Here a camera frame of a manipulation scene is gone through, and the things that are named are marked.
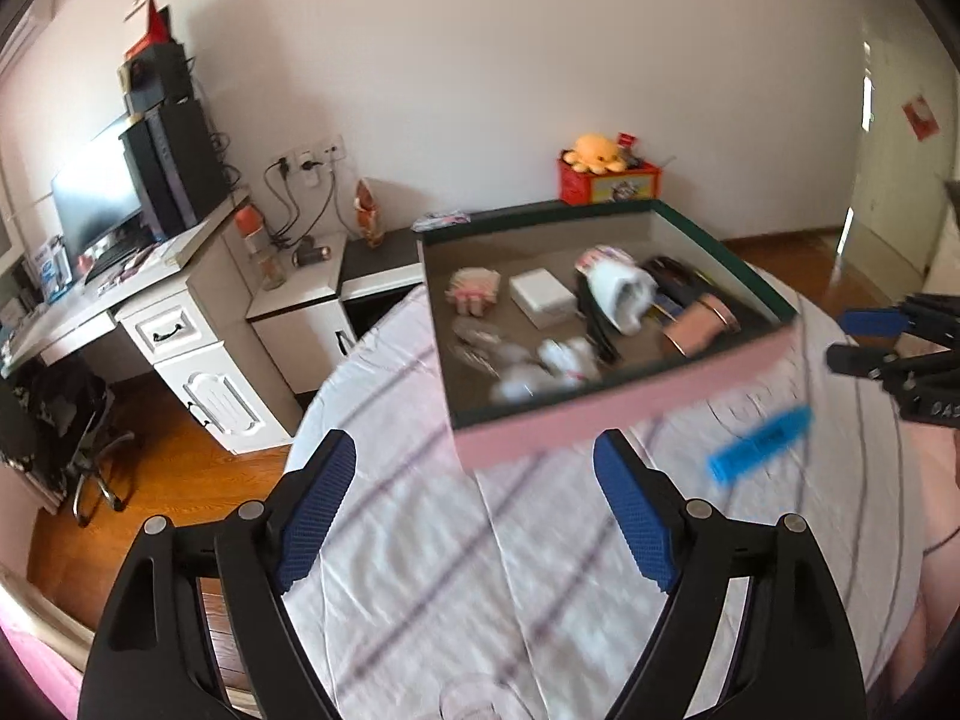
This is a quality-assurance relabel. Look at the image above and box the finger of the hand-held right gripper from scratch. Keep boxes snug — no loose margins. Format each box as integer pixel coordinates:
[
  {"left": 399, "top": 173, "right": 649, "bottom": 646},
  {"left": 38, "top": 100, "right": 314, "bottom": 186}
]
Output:
[
  {"left": 838, "top": 292, "right": 960, "bottom": 350},
  {"left": 825, "top": 341, "right": 914, "bottom": 392}
]

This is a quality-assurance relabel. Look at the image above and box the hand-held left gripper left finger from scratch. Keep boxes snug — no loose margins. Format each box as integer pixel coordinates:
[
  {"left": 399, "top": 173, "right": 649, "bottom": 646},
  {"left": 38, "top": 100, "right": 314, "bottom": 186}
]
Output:
[{"left": 77, "top": 429, "right": 357, "bottom": 720}]

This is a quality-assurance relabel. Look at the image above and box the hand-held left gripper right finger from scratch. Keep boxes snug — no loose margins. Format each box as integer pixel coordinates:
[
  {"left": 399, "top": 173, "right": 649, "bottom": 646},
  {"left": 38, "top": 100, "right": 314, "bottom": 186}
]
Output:
[{"left": 592, "top": 429, "right": 875, "bottom": 720}]

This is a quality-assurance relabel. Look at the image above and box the pink storage box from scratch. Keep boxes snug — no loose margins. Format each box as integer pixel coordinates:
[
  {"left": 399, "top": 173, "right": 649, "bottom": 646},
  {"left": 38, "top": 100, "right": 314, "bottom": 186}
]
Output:
[{"left": 416, "top": 199, "right": 800, "bottom": 473}]

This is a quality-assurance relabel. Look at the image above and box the bright blue flat pack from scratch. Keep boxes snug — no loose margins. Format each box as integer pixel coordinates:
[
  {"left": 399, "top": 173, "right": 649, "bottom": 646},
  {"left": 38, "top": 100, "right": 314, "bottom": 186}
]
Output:
[{"left": 709, "top": 405, "right": 815, "bottom": 485}]

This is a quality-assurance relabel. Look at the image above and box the rose gold metal cup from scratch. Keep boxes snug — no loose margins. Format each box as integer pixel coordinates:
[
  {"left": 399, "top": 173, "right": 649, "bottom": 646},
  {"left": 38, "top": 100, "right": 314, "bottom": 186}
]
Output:
[{"left": 660, "top": 294, "right": 743, "bottom": 361}]

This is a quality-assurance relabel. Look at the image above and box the white round gadget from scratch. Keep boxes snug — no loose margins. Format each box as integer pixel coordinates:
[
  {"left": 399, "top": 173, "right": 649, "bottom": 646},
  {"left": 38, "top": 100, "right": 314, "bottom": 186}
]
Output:
[{"left": 487, "top": 360, "right": 548, "bottom": 404}]

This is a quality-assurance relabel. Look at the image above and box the white plug adapter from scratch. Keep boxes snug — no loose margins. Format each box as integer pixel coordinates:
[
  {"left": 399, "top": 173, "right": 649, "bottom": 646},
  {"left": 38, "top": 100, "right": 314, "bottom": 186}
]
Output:
[{"left": 577, "top": 246, "right": 659, "bottom": 337}]

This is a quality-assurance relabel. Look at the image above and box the white charger block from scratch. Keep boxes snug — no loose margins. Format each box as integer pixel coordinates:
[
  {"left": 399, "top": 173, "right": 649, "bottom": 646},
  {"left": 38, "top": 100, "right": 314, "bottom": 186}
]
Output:
[{"left": 510, "top": 270, "right": 580, "bottom": 329}]

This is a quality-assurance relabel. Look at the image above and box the pink small item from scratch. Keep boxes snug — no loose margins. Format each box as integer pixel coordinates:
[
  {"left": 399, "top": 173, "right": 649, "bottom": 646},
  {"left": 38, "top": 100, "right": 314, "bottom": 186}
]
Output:
[{"left": 448, "top": 268, "right": 502, "bottom": 317}]

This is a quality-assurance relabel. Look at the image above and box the striped white quilt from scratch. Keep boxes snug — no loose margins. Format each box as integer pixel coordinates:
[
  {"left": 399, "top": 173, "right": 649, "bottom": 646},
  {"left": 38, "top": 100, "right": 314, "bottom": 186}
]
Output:
[{"left": 289, "top": 262, "right": 931, "bottom": 720}]

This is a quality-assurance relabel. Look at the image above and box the pink cloth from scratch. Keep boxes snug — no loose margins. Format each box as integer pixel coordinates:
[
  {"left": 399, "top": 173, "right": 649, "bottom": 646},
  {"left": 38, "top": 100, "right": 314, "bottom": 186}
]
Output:
[{"left": 885, "top": 420, "right": 960, "bottom": 691}]

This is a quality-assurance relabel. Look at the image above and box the white nightstand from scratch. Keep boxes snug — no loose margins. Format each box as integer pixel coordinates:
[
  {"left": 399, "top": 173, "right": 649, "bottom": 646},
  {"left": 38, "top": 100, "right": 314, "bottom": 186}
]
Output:
[{"left": 246, "top": 232, "right": 350, "bottom": 398}]

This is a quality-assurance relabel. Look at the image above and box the red paper decoration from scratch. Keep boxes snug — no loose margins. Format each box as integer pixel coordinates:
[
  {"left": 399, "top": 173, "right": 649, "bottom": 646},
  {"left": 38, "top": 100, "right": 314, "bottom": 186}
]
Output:
[{"left": 902, "top": 94, "right": 942, "bottom": 140}]

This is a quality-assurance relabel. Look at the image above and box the black office chair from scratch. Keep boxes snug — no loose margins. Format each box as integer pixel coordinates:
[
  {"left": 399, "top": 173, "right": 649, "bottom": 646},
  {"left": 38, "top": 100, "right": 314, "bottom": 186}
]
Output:
[{"left": 0, "top": 356, "right": 136, "bottom": 530}]

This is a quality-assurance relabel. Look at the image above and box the white desk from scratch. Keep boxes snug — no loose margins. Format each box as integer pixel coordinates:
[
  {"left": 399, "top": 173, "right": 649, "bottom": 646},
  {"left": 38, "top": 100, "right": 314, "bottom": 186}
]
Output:
[{"left": 0, "top": 191, "right": 305, "bottom": 458}]

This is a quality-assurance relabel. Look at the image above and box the small black hair dryer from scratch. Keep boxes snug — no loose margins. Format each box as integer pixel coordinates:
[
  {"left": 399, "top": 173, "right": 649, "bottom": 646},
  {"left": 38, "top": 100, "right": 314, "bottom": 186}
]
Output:
[{"left": 291, "top": 236, "right": 335, "bottom": 271}]

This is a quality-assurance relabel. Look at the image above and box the orange cap bottle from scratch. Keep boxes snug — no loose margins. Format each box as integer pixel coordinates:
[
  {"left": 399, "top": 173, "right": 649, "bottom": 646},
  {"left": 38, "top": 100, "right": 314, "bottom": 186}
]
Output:
[{"left": 234, "top": 204, "right": 287, "bottom": 292}]

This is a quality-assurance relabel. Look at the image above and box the red printed box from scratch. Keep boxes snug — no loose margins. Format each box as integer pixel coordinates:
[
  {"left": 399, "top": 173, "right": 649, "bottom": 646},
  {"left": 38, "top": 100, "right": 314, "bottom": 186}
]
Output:
[{"left": 557, "top": 154, "right": 665, "bottom": 207}]

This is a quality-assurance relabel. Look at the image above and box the orange decorative figure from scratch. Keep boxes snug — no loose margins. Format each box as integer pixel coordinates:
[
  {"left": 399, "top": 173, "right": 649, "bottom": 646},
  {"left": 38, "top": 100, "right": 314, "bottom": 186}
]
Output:
[{"left": 352, "top": 178, "right": 385, "bottom": 248}]

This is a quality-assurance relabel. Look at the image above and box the dark jacket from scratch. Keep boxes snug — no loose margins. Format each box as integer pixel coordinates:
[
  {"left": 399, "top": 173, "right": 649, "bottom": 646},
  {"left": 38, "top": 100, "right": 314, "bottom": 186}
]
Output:
[{"left": 0, "top": 356, "right": 110, "bottom": 481}]

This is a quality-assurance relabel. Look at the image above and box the yellow octopus plush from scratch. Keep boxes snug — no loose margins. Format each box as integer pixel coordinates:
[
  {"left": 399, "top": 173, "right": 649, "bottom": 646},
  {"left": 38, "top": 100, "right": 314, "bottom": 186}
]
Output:
[{"left": 564, "top": 133, "right": 627, "bottom": 173}]

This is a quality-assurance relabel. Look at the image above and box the black keyboard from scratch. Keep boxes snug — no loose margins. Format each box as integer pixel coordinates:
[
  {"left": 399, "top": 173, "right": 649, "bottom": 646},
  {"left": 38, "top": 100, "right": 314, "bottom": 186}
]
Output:
[{"left": 82, "top": 240, "right": 155, "bottom": 282}]

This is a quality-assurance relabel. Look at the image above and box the pink blanket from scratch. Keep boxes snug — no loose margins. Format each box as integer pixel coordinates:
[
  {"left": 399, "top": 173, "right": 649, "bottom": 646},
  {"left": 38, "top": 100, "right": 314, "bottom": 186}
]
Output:
[{"left": 0, "top": 607, "right": 87, "bottom": 720}]

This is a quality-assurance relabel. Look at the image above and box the blue and white box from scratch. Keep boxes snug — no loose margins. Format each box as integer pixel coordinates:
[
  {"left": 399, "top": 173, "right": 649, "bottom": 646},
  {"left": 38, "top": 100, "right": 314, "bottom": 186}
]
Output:
[{"left": 30, "top": 236, "right": 76, "bottom": 302}]

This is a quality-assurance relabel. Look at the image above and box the black computer tower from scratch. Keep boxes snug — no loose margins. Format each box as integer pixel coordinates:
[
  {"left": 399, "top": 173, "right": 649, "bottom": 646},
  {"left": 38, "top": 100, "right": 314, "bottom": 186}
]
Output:
[{"left": 118, "top": 97, "right": 230, "bottom": 241}]

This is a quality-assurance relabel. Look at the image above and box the black computer monitor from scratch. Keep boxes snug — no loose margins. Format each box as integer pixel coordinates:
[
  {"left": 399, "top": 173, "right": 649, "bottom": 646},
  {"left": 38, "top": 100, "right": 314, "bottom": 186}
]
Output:
[{"left": 51, "top": 114, "right": 147, "bottom": 260}]

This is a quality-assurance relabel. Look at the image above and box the black speaker box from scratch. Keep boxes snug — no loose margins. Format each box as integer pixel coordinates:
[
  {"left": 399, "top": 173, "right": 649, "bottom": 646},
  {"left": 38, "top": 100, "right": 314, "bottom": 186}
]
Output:
[{"left": 118, "top": 41, "right": 194, "bottom": 117}]

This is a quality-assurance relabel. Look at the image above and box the red desk calendar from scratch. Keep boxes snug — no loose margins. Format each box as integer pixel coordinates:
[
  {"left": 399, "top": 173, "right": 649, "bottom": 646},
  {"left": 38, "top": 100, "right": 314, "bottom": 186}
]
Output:
[{"left": 124, "top": 0, "right": 175, "bottom": 53}]

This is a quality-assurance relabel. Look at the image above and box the black power cable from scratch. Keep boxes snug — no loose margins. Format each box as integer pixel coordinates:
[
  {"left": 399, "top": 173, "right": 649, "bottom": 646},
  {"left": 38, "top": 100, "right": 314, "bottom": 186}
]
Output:
[{"left": 262, "top": 161, "right": 301, "bottom": 248}]

